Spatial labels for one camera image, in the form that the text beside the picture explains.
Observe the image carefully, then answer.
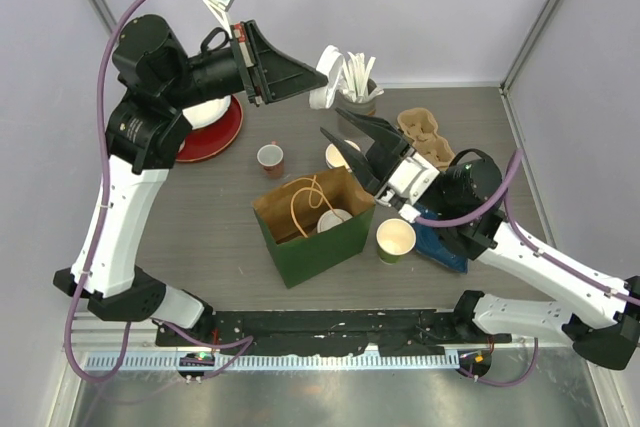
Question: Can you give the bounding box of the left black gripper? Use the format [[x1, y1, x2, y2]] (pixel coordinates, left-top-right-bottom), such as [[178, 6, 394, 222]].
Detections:
[[163, 19, 328, 111]]

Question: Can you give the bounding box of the stack of green paper cups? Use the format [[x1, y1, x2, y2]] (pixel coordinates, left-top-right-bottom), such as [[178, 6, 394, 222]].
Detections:
[[325, 143, 351, 171]]

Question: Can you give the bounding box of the white cup lid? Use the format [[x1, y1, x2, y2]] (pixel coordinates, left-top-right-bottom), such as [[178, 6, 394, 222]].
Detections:
[[316, 208, 352, 233], [309, 45, 344, 110]]

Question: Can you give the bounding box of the green paper bag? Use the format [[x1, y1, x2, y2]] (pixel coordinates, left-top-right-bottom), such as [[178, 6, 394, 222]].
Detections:
[[252, 167, 375, 288]]

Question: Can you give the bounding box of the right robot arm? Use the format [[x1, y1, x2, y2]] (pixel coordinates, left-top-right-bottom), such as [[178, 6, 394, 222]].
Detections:
[[323, 108, 639, 371]]

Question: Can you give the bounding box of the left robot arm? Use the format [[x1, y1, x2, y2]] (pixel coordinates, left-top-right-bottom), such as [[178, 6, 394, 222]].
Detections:
[[53, 14, 328, 346]]

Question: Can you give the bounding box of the cardboard cup carrier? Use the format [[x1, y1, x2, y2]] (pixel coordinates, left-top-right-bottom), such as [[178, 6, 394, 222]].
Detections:
[[397, 108, 455, 170]]

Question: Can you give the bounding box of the grey straw holder cup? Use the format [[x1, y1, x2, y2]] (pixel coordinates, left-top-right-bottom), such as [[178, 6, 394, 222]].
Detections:
[[334, 91, 376, 139]]

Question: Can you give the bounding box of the white wrapped straws bundle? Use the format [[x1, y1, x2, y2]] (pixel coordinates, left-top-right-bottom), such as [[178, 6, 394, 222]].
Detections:
[[338, 52, 384, 103]]

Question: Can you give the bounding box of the white paper plate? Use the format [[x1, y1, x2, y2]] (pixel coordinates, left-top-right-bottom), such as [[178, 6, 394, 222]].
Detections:
[[182, 96, 232, 130]]

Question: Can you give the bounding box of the blue leaf-shaped dish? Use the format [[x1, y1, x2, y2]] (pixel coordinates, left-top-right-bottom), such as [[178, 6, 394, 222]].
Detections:
[[412, 223, 468, 275]]

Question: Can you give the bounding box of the red round tray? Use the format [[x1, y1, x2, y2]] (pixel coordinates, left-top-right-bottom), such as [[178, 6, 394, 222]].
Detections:
[[177, 96, 244, 163]]

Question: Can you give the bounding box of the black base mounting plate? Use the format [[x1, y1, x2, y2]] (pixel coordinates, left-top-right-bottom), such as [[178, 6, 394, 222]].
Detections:
[[153, 309, 512, 357]]

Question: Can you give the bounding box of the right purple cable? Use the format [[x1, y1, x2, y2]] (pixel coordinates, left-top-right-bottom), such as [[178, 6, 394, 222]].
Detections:
[[409, 149, 640, 388]]

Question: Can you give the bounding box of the purple cable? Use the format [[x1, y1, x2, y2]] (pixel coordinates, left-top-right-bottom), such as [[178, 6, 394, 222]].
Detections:
[[65, 0, 256, 393], [409, 149, 640, 388]]

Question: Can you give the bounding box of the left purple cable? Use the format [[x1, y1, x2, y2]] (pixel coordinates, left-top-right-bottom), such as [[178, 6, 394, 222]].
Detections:
[[65, 0, 256, 393]]

